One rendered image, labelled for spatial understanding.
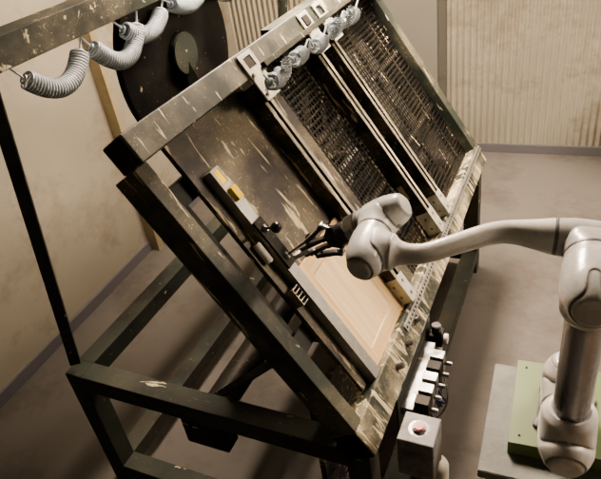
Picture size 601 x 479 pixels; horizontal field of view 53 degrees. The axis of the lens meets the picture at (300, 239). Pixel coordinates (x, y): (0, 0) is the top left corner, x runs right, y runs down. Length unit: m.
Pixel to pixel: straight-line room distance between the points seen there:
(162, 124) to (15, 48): 0.51
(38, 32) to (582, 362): 1.85
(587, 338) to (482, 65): 4.00
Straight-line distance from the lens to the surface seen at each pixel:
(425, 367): 2.51
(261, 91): 2.24
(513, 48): 5.38
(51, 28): 2.20
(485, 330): 3.77
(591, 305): 1.52
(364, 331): 2.31
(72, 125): 4.26
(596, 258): 1.57
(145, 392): 2.59
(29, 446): 3.81
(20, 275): 4.02
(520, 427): 2.26
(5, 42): 2.07
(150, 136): 1.81
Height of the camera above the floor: 2.55
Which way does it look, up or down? 33 degrees down
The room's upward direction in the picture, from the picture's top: 9 degrees counter-clockwise
